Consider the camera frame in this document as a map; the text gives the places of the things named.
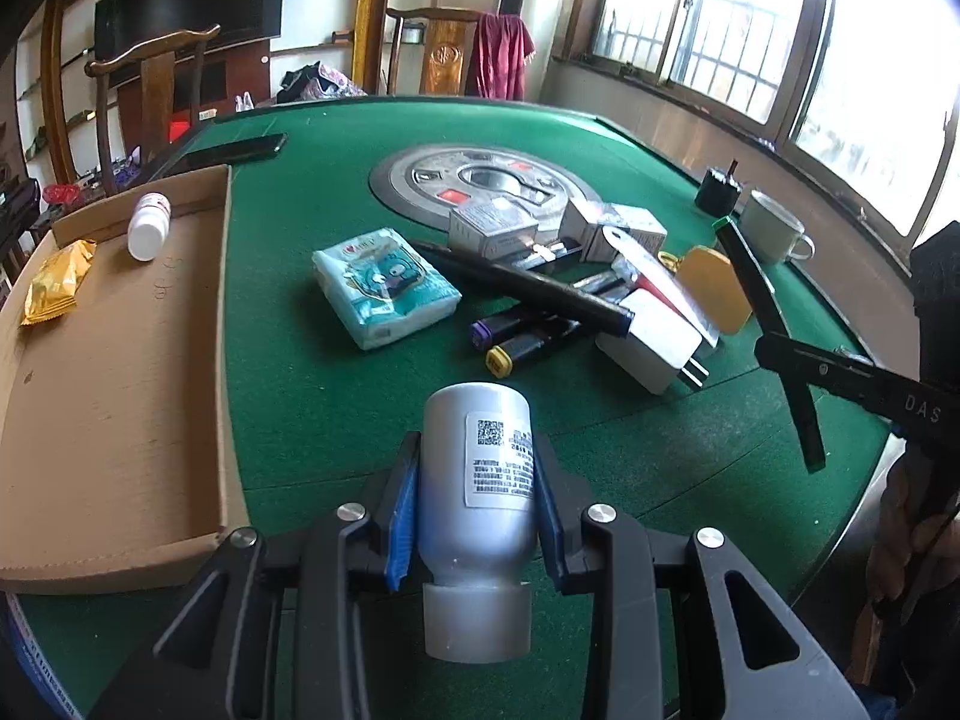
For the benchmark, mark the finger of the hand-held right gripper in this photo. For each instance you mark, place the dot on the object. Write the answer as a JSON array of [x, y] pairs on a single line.
[[750, 270], [806, 427]]

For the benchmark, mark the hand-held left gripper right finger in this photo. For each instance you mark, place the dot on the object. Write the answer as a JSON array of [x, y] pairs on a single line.
[[551, 525]]

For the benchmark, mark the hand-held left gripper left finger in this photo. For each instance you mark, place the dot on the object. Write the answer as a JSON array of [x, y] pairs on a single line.
[[401, 517]]

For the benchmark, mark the yellow plastic case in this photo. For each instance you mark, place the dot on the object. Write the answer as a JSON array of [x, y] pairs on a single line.
[[720, 285]]

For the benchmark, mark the silver bottle with white label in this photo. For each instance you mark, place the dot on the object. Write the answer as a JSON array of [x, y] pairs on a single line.
[[465, 540]]

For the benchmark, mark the shallow cardboard tray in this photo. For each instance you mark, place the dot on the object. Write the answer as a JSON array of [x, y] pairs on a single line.
[[120, 390]]

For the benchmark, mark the person's right hand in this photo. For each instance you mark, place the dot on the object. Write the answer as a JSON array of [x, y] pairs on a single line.
[[892, 532]]

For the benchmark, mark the white mug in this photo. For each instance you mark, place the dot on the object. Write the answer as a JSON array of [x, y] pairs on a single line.
[[765, 229]]

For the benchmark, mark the black ashtray pot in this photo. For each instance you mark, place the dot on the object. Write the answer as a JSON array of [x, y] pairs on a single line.
[[716, 191]]

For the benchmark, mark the white and red tube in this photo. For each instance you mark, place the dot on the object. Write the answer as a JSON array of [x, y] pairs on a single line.
[[660, 289]]

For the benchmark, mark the small white cardboard box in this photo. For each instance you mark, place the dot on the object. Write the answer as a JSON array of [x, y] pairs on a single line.
[[581, 221], [637, 229]]

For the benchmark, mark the white charger plug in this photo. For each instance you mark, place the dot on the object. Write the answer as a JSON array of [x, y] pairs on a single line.
[[649, 345]]

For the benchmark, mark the dark slim marker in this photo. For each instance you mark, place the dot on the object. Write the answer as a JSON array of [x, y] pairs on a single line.
[[600, 286]]

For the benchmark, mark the yellow capped marker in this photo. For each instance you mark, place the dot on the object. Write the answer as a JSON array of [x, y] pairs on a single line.
[[525, 349]]

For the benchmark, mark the black lighter with white band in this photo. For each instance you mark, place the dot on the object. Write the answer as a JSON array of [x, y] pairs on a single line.
[[555, 251]]

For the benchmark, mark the long black pen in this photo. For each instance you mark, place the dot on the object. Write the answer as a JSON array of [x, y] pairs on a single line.
[[525, 285]]

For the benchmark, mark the teal printed tissue pack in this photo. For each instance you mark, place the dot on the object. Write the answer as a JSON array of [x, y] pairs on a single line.
[[382, 292]]

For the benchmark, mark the window with metal frames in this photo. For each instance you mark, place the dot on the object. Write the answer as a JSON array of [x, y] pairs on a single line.
[[720, 15]]

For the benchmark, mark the small printed cardboard box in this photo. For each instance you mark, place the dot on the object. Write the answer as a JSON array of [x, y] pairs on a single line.
[[487, 229]]

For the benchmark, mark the dark red cloth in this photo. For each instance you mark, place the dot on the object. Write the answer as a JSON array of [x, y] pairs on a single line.
[[502, 52]]

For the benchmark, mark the round grey table centre panel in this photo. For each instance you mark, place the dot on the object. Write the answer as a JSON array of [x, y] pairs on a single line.
[[420, 176]]

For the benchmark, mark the carved back wooden chair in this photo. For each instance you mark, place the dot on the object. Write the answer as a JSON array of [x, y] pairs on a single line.
[[446, 60]]

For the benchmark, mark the white pill bottle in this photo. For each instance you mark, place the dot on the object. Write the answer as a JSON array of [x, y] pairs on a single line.
[[146, 236]]

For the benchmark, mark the black smartphone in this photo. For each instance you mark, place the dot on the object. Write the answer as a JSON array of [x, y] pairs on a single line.
[[240, 148]]

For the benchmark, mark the gold snack packet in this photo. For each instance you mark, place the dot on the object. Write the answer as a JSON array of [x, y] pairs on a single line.
[[52, 285]]

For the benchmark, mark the pile of clothes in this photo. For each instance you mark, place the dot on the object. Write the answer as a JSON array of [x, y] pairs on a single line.
[[322, 82]]

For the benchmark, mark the small white plastic bag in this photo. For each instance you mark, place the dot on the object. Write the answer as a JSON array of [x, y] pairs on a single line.
[[244, 103]]

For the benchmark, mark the dark wooden chair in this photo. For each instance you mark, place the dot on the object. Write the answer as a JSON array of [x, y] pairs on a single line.
[[161, 90]]

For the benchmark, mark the black wall television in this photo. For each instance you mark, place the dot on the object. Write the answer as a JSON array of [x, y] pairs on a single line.
[[187, 7]]

